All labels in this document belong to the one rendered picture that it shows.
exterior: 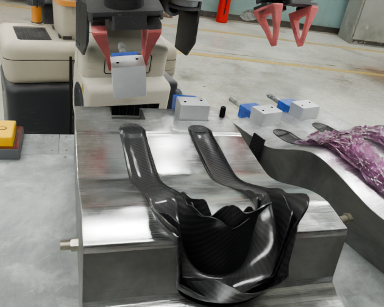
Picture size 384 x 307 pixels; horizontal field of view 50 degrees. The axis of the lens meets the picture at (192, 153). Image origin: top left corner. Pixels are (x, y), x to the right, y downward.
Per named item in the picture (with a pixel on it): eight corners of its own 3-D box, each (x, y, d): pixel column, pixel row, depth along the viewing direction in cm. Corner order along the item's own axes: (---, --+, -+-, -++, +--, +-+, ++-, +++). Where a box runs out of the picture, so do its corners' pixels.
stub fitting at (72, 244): (78, 245, 48) (60, 246, 47) (78, 234, 47) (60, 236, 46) (78, 253, 47) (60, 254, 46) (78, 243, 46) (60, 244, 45)
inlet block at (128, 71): (108, 59, 73) (105, 31, 70) (136, 58, 74) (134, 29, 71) (114, 98, 63) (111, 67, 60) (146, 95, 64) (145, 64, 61)
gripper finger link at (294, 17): (320, 44, 82) (319, -5, 81) (293, 43, 78) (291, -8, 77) (297, 49, 88) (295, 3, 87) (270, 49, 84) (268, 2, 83)
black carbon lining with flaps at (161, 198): (114, 135, 64) (118, 77, 60) (211, 136, 69) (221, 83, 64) (153, 324, 36) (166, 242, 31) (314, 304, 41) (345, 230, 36)
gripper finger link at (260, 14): (305, 43, 80) (303, -7, 79) (276, 42, 77) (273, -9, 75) (281, 49, 86) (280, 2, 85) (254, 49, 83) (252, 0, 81)
